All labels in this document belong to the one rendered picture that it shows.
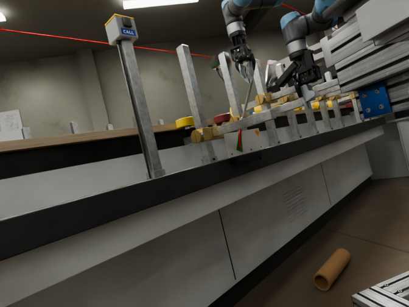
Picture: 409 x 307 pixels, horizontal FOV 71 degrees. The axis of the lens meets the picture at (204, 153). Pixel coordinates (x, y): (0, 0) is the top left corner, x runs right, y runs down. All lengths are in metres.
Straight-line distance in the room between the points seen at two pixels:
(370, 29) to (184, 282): 1.06
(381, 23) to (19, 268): 0.90
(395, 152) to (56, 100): 5.67
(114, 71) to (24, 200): 5.55
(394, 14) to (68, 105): 5.99
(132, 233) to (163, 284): 0.39
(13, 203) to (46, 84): 5.60
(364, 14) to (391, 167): 3.22
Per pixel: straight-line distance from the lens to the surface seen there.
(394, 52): 0.83
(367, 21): 0.71
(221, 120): 1.37
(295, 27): 1.21
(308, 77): 1.15
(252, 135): 1.31
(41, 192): 1.00
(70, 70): 6.50
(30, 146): 0.97
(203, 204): 1.06
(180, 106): 6.27
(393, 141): 3.80
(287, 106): 1.21
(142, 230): 0.90
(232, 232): 1.47
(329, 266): 1.59
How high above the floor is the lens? 0.73
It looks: 1 degrees up
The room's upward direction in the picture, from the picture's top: 14 degrees counter-clockwise
